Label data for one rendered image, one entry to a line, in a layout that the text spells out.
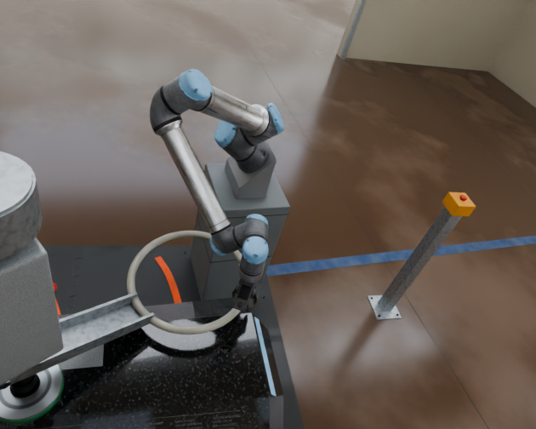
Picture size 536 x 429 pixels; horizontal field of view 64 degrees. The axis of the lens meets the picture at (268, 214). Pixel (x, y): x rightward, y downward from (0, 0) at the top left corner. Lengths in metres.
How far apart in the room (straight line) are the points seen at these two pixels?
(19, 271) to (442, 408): 2.62
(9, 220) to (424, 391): 2.65
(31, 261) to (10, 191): 0.16
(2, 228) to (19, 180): 0.11
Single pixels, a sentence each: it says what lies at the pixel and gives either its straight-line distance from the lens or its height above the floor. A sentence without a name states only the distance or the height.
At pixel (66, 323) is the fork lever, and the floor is 1.03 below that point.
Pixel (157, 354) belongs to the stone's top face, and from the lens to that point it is 1.69.
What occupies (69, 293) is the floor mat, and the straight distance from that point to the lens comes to 2.91.
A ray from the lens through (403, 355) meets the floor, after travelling 3.15.
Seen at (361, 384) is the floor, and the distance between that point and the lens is 2.89.
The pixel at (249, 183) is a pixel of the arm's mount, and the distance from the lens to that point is 2.26.
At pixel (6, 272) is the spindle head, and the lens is 1.03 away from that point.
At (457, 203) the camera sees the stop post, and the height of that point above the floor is 1.08.
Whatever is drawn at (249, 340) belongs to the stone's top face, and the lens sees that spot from 1.76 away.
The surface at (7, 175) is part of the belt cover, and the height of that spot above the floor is 1.74.
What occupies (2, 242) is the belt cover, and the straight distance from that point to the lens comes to 0.96.
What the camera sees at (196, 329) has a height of 0.97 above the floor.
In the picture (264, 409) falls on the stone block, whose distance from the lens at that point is 1.69.
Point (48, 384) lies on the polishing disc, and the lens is 1.64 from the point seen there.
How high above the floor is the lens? 2.37
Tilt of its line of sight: 42 degrees down
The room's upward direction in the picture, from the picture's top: 18 degrees clockwise
